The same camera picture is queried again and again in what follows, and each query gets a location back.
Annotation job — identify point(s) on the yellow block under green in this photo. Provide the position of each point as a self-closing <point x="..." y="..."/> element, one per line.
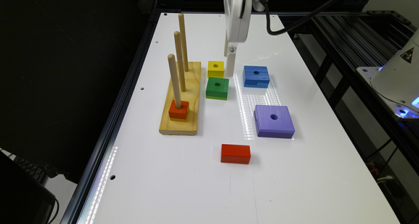
<point x="216" y="98"/>

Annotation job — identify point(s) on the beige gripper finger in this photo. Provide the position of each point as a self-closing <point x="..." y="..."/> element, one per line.
<point x="230" y="62"/>
<point x="226" y="45"/>

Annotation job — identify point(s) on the yellow square block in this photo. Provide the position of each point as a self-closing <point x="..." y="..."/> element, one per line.
<point x="216" y="69"/>

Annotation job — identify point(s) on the black keyboard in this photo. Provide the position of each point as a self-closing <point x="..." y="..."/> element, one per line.
<point x="34" y="171"/>

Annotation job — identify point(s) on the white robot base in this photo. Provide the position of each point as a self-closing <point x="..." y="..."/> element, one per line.
<point x="396" y="82"/>

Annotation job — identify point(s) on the red rectangular block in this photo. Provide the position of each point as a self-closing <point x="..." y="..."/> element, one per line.
<point x="238" y="154"/>

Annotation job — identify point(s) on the red block on peg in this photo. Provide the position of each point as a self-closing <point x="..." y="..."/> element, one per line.
<point x="181" y="113"/>

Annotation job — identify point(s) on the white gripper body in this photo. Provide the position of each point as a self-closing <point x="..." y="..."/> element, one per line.
<point x="237" y="14"/>

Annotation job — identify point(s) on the front wooden peg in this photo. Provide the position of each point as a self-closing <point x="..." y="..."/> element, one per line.
<point x="175" y="81"/>

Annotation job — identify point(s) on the green square block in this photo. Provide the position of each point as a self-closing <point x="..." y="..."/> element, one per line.
<point x="217" y="87"/>

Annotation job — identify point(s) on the black aluminium frame rack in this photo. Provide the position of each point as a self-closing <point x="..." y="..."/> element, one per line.
<point x="352" y="40"/>

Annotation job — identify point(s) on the purple square block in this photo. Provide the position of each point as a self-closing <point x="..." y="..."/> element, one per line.
<point x="273" y="121"/>

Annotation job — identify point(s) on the middle wooden peg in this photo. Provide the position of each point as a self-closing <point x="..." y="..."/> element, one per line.
<point x="177" y="39"/>

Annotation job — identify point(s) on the yellow block under red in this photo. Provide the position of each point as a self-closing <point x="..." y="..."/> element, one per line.
<point x="177" y="119"/>

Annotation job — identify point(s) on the blue square block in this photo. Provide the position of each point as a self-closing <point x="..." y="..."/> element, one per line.
<point x="256" y="76"/>

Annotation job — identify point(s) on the dark monitor corner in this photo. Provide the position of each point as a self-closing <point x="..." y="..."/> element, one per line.
<point x="23" y="200"/>

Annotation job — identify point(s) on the rear wooden peg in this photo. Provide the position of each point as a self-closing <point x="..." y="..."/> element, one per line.
<point x="183" y="41"/>

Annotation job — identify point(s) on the wooden peg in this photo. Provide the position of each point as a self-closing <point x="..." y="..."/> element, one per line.
<point x="177" y="39"/>
<point x="175" y="81"/>
<point x="183" y="41"/>

